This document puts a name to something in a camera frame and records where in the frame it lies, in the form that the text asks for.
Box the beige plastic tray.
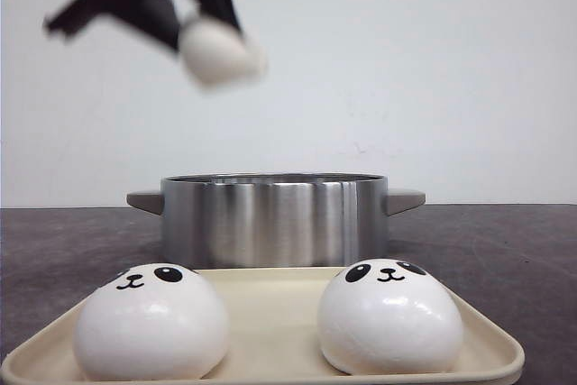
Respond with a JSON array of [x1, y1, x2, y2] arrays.
[[1, 267, 525, 384]]

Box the stainless steel steamer pot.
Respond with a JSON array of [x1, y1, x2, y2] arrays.
[[126, 173, 426, 269]]

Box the panda bun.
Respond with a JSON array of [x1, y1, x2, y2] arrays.
[[73, 263, 230, 380], [317, 259, 464, 375], [178, 17, 267, 87]]

